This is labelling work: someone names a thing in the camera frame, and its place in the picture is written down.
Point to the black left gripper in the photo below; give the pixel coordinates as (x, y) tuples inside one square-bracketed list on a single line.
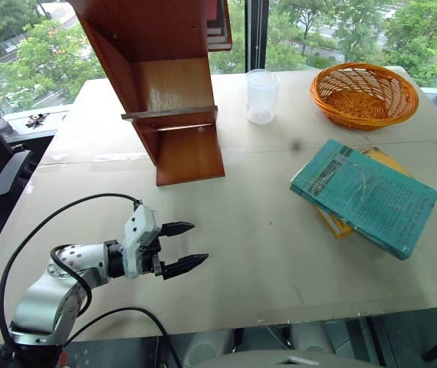
[(150, 256)]

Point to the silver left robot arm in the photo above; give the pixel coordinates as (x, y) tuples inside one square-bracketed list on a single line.
[(46, 297)]

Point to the wooden bookshelf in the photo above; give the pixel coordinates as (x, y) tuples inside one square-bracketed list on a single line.
[(157, 88)]

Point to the yellow book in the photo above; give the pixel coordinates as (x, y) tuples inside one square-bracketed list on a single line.
[(356, 207)]

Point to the teal book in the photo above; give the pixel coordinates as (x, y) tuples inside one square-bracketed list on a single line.
[(364, 195)]

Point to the clear plastic cup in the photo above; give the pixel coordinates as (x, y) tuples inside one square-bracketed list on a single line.
[(261, 96)]

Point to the dark bunch of keys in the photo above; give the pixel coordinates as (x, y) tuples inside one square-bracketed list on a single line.
[(36, 119)]

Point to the stack of dark red books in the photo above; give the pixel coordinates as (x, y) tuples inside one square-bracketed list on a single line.
[(218, 25)]

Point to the orange wicker basket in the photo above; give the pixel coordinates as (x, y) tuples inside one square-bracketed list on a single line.
[(364, 96)]

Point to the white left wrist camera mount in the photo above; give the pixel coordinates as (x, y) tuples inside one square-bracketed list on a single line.
[(138, 234)]

